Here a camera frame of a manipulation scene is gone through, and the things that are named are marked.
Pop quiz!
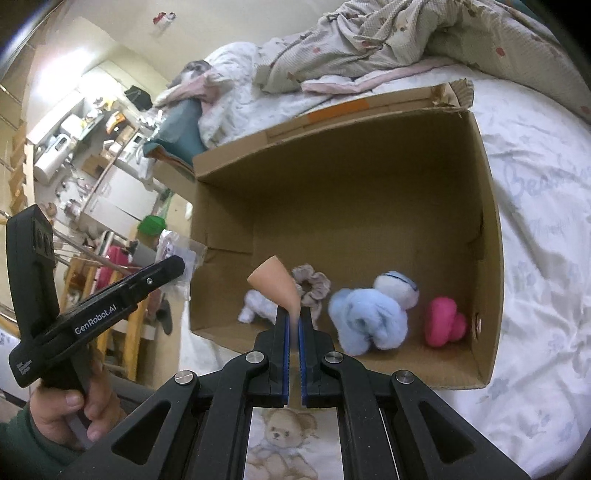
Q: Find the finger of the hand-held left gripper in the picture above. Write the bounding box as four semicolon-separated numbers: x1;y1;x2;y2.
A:
124;255;186;304

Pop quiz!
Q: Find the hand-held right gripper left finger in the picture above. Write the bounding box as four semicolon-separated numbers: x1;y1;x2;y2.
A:
60;305;291;480

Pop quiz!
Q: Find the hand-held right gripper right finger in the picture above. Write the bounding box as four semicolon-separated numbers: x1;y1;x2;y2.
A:
298;305;532;480

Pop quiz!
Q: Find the small white fluffy toy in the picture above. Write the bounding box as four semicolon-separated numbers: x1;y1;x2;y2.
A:
238;290;280;325

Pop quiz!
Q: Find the beige scrunchie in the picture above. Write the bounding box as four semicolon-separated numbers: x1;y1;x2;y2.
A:
291;264;332;308

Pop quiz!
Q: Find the blue fluffy sock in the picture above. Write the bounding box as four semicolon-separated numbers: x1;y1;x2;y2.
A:
328;288;409;356

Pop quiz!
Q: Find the white plush toy blue stripe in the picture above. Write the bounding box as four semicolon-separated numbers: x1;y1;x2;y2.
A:
373;271;420;312

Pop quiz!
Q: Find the pink rubber toy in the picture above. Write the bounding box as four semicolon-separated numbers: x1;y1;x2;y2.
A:
425;296;468;348

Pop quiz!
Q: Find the brown cardboard box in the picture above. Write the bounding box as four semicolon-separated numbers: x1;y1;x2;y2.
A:
189;78;504;392

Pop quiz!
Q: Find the person's left forearm green sleeve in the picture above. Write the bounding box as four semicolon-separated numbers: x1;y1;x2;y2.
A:
0;401;93;480

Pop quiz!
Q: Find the person's left hand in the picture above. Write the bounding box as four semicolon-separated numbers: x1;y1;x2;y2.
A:
28;355;126;441

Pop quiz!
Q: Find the clear plastic bag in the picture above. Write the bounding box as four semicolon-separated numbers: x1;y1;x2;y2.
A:
157;231;206;282

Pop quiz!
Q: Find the black slipper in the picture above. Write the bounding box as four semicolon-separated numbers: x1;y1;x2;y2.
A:
148;295;174;336

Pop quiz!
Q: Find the pink suitcase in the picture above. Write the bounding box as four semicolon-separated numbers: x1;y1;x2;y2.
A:
95;244;134;296

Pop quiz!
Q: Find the green bucket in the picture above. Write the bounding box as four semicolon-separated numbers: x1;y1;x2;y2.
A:
139;215;168;237

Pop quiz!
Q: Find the wooden rack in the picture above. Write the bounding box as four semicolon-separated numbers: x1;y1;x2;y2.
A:
0;208;153;384

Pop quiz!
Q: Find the kitchen counter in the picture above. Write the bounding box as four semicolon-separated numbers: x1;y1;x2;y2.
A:
78;152;160;232

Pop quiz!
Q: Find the brown bedside cabinet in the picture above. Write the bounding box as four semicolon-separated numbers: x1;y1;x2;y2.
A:
152;148;198;186

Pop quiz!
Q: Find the black hanging bag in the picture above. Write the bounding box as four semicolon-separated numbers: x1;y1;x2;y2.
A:
124;85;153;112

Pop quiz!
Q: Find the pink cloth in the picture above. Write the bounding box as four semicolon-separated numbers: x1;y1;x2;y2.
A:
154;76;218;109

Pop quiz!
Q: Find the white floral pillow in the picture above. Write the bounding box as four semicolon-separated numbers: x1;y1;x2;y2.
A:
198;41;278;148

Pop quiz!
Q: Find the grey plush toy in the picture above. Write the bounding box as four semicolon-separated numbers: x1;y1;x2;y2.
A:
173;60;213;88

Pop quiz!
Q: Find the floral quilted blanket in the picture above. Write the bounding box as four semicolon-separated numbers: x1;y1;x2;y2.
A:
254;0;591;121

